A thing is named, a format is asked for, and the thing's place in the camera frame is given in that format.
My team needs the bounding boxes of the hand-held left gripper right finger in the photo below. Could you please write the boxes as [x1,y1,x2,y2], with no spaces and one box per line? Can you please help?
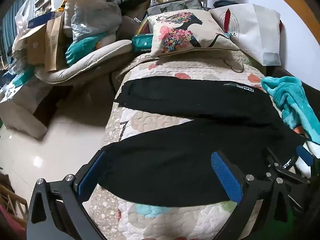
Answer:
[211,150,303,240]

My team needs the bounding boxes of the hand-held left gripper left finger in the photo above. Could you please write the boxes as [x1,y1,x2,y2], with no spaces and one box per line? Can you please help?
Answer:
[26,150,108,240]

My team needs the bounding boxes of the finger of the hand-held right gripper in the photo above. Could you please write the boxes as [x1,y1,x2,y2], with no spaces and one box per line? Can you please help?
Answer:
[265,147,300,179]
[296,145,316,167]

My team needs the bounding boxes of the black pants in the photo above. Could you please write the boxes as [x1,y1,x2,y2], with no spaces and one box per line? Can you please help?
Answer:
[99,79,307,208]

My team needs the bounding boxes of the teal fleece towel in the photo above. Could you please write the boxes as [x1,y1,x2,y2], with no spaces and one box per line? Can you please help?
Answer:
[260,76,320,145]

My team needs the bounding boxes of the wooden chair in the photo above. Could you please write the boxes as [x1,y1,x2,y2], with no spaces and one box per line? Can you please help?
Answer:
[0,180,28,230]

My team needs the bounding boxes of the beige covered furniture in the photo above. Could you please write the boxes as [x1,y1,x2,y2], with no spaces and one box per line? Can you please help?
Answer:
[0,77,73,140]

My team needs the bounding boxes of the beige padded cushion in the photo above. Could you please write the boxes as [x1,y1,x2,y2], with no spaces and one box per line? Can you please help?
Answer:
[34,40,133,84]

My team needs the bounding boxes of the heart print quilt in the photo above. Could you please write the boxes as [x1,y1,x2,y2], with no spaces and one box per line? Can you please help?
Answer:
[84,50,285,240]

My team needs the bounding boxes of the pile of teal packets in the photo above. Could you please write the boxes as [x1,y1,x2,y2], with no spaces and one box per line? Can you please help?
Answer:
[11,66,34,87]

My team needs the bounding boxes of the teal cloth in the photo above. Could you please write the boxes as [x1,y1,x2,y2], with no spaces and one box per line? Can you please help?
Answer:
[65,34,105,67]

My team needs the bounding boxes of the white paper bag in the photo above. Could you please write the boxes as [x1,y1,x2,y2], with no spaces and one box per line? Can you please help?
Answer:
[209,4,282,67]

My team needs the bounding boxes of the cardboard boxes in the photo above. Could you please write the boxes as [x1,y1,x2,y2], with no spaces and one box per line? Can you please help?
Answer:
[44,15,69,73]

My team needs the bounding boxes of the cardboard box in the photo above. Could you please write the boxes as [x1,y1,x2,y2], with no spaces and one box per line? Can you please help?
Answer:
[16,24,48,65]

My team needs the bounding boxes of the teal wipes packet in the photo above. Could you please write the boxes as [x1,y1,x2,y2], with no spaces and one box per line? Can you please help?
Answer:
[132,34,154,53]

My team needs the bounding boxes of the silver plastic bag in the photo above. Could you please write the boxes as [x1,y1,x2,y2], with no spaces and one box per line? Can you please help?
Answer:
[71,0,122,43]

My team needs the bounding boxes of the dark blue cloth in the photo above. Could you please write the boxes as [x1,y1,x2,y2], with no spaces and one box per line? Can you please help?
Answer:
[214,0,240,9]

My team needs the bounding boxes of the blue box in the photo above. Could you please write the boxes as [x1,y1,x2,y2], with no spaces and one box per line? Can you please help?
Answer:
[27,11,57,28]

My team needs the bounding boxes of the floral figure print pillow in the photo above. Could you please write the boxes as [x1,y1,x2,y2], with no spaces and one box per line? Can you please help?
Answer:
[147,9,240,57]

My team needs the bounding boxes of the blue curtain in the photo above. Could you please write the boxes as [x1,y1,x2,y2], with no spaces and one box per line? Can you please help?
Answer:
[1,0,25,63]

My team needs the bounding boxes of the white plastic bag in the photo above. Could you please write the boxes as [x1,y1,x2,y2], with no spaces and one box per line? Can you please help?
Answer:
[14,0,32,34]

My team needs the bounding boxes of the grey fabric bag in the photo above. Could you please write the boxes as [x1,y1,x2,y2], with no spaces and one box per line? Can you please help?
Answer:
[147,0,210,18]

